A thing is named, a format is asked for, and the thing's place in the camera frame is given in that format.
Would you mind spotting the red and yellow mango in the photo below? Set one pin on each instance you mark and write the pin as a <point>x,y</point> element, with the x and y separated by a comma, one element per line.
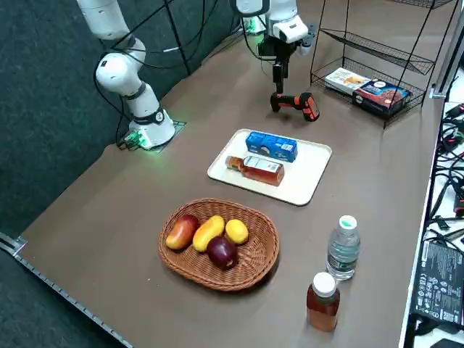
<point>181,233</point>

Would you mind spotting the aluminium table edge rail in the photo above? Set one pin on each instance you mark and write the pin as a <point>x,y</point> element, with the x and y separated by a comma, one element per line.
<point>54,282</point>

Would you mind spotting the long yellow mango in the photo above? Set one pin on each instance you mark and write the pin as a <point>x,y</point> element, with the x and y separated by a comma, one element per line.
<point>206,233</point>

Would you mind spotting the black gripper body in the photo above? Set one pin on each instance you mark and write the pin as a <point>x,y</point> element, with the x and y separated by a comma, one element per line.
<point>273,49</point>

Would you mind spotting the amber tea bottle white label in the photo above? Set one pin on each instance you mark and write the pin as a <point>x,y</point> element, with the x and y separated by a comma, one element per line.
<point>262,169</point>

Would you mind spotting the black labelled power supply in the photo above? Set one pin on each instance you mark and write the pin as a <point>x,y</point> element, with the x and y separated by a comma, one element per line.
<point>440,279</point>

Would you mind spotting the amber drink bottle white cap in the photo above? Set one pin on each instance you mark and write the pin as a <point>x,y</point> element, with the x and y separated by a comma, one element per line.
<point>322,308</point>

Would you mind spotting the aluminium frame post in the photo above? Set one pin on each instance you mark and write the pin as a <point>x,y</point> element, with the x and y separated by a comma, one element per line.
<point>447,47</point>

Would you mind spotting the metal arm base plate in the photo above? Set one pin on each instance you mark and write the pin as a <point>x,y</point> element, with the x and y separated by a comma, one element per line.
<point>177,127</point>

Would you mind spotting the white rectangular tray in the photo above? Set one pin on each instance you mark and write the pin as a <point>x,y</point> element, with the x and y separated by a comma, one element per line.
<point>311,170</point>

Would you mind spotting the orange and black barcode scanner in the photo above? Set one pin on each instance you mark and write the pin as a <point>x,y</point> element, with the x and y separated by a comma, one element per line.
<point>302,105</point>

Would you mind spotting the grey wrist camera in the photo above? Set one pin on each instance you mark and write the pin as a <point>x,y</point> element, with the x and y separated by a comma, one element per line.
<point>307,40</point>

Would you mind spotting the blue Oreo cookie box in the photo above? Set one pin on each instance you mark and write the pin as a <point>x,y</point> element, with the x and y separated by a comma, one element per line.
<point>272,145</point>

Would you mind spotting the yellow snack box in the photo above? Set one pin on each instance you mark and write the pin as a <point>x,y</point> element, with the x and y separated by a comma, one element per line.
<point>346,79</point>

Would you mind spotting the dark blue cookie box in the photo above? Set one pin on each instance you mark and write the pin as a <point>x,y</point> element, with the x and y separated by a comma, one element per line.
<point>382,96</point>

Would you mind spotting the brown wicker basket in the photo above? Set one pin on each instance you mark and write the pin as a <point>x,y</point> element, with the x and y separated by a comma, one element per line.
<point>261,253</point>

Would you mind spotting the clear water bottle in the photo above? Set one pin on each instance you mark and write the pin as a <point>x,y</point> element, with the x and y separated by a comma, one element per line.
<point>342,250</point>

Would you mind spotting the small yellow mango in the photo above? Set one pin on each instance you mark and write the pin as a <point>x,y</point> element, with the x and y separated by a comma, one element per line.
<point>236,232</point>

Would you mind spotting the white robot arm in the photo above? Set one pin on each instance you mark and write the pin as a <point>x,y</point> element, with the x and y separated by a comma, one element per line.
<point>253,5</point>
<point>119,72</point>

